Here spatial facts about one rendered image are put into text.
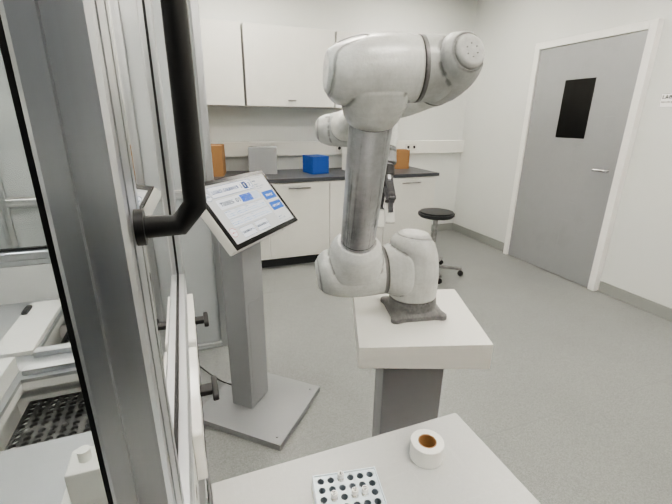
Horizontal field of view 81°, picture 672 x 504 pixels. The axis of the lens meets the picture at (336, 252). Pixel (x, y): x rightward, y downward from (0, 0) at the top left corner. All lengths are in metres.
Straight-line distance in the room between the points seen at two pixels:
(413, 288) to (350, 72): 0.68
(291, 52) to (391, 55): 3.37
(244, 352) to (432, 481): 1.28
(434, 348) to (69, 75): 1.06
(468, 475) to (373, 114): 0.76
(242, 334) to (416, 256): 1.04
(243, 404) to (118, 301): 1.94
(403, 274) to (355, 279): 0.15
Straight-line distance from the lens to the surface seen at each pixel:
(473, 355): 1.22
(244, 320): 1.91
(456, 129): 5.45
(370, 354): 1.16
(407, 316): 1.28
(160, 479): 0.37
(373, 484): 0.87
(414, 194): 4.38
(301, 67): 4.19
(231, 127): 4.40
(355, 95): 0.84
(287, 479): 0.91
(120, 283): 0.28
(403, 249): 1.21
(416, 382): 1.39
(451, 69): 0.86
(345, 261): 1.12
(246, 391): 2.14
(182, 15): 0.30
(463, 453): 0.99
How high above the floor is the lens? 1.44
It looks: 19 degrees down
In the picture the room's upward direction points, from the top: 1 degrees clockwise
